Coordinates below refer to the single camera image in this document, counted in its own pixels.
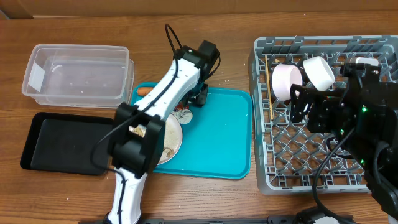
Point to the orange carrot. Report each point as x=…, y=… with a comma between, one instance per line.
x=143, y=91

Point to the pink plate with peanuts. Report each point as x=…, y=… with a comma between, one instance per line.
x=172, y=141

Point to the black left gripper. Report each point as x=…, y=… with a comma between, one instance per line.
x=200, y=100

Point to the grey dishwasher rack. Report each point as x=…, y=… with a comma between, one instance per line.
x=287, y=153

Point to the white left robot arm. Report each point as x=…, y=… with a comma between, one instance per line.
x=136, y=141

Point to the teal plastic tray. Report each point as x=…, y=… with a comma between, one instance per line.
x=216, y=143

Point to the black tray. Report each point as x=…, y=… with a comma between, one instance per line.
x=63, y=143

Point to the red snack wrapper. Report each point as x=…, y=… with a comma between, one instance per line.
x=180, y=107

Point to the white bowl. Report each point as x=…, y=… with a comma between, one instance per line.
x=319, y=73

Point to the clear plastic bin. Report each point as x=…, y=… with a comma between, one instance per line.
x=97, y=76

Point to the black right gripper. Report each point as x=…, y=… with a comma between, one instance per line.
x=331, y=111

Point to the pink bowl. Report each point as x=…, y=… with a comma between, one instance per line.
x=283, y=77

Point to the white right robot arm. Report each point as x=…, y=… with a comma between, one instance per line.
x=363, y=118

